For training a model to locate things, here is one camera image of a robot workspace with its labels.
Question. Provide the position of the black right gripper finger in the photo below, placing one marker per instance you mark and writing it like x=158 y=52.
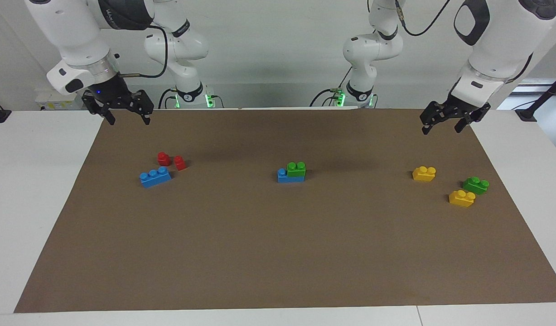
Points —
x=96 y=106
x=144 y=104

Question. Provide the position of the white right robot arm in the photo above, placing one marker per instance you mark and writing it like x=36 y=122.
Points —
x=74 y=36

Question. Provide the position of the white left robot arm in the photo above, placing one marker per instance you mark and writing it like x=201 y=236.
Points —
x=500 y=40

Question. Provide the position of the white wall socket box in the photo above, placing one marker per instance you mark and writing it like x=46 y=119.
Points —
x=55 y=98

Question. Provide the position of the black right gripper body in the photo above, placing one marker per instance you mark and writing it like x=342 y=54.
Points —
x=110 y=93

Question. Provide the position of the black stand with pole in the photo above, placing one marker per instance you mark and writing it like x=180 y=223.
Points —
x=543 y=97

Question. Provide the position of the blue three-stud toy block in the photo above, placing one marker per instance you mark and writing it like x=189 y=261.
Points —
x=154 y=178
x=283 y=176

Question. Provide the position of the brown table mat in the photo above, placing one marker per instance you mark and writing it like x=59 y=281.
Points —
x=278 y=253

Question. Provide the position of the yellow two-stud toy block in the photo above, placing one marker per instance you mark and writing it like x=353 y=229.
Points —
x=423 y=174
x=461 y=199

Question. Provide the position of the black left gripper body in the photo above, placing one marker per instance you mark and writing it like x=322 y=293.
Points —
x=458 y=109

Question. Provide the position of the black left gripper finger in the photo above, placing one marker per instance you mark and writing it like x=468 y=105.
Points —
x=432 y=115
x=472 y=117

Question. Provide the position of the green two-stud toy block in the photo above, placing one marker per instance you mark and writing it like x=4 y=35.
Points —
x=297 y=170
x=475 y=186

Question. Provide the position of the red single-stud toy block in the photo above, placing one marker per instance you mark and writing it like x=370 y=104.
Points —
x=163 y=159
x=180 y=163

